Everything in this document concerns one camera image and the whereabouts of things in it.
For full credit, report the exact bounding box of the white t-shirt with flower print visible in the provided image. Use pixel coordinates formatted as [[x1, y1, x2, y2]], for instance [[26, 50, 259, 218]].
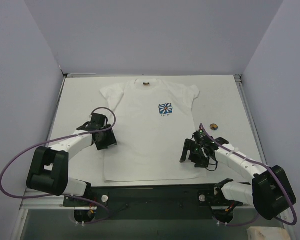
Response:
[[100, 79, 207, 182]]

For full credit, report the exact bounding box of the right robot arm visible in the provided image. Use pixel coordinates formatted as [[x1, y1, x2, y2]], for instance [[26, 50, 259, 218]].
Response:
[[180, 128, 298, 226]]

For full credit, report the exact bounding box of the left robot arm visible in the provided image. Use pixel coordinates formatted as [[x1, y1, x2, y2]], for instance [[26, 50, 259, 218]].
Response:
[[26, 113, 117, 206]]

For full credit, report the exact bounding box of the round orange blue brooch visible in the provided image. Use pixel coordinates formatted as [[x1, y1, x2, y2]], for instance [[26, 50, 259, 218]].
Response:
[[209, 123, 219, 131]]

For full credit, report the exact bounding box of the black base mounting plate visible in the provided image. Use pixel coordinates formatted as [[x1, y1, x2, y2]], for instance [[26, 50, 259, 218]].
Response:
[[63, 184, 243, 221]]

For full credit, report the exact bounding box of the beige foam block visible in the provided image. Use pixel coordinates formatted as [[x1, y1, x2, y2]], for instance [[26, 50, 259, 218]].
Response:
[[247, 226, 291, 240]]

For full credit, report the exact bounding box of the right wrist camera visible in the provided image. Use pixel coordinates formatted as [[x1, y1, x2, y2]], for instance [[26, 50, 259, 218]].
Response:
[[193, 129, 209, 144]]

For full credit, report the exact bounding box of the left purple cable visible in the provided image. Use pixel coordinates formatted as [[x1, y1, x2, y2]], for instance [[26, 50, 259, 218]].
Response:
[[0, 106, 117, 225]]

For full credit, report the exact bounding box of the aluminium front rail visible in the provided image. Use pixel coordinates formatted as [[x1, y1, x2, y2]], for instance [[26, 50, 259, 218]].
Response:
[[20, 195, 64, 210]]

